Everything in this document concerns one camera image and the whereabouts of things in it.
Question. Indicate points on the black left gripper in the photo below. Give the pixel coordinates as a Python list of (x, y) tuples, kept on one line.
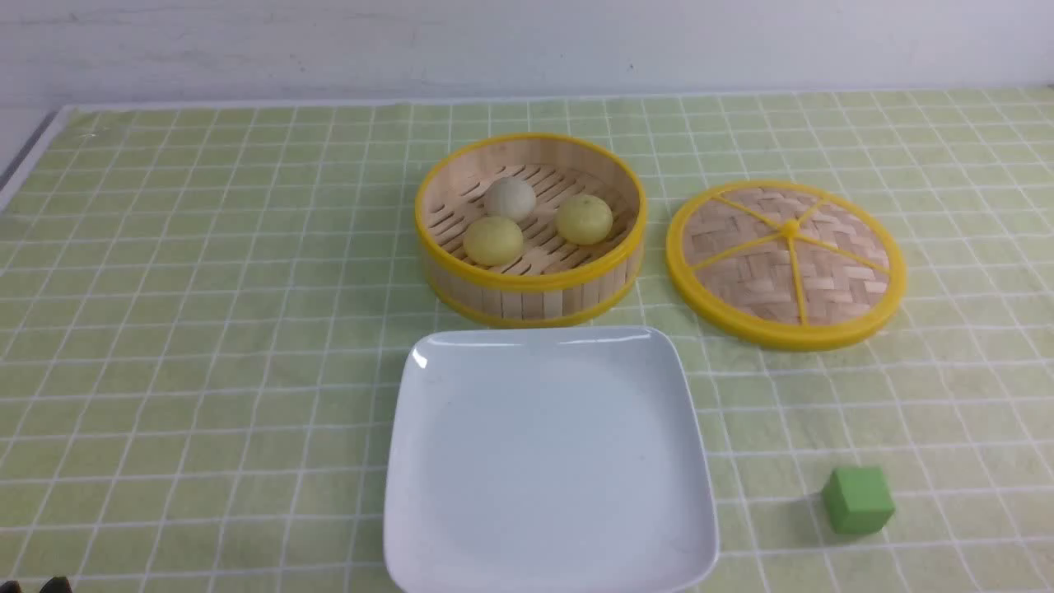
[(56, 585)]

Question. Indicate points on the yellow steamed bun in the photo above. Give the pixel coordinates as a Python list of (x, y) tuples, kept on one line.
[(584, 220), (493, 241)]

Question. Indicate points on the white steamed bun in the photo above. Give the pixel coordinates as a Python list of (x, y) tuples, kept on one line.
[(510, 198)]

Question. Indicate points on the white square plate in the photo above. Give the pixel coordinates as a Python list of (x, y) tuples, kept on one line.
[(547, 460)]

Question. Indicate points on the green checkered tablecloth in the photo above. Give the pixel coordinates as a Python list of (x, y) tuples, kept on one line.
[(205, 314)]

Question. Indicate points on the bamboo steamer basket yellow rim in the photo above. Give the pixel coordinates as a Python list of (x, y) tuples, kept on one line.
[(552, 282)]

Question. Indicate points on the woven bamboo steamer lid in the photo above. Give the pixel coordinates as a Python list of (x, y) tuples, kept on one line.
[(785, 266)]

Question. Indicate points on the green cube block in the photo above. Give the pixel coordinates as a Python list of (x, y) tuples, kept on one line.
[(857, 500)]

